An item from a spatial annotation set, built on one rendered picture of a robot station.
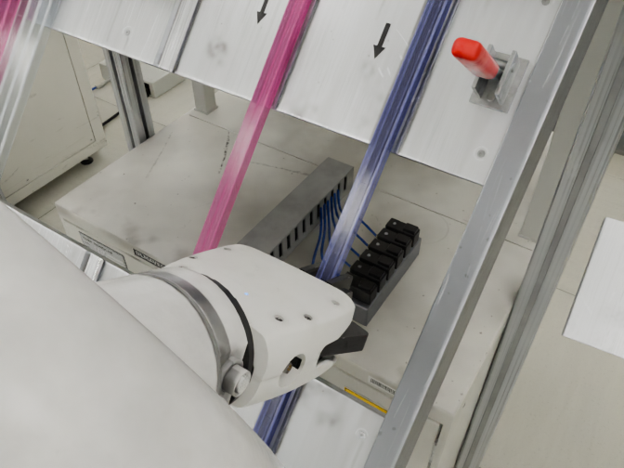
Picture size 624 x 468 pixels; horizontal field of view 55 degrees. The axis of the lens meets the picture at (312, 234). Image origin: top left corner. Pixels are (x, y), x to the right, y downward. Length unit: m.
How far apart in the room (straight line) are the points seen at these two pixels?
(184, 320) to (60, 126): 1.79
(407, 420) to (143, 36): 0.40
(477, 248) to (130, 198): 0.71
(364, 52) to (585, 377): 1.27
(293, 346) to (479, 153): 0.20
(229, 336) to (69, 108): 1.79
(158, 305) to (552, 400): 1.36
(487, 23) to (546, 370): 1.24
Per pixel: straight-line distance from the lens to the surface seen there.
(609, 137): 0.68
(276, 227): 0.86
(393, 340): 0.79
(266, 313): 0.32
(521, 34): 0.46
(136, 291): 0.27
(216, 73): 0.53
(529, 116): 0.43
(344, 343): 0.37
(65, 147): 2.07
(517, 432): 1.49
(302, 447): 0.48
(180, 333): 0.26
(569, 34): 0.44
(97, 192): 1.05
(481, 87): 0.43
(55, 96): 1.99
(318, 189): 0.93
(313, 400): 0.47
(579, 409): 1.58
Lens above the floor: 1.26
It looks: 44 degrees down
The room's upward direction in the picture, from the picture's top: straight up
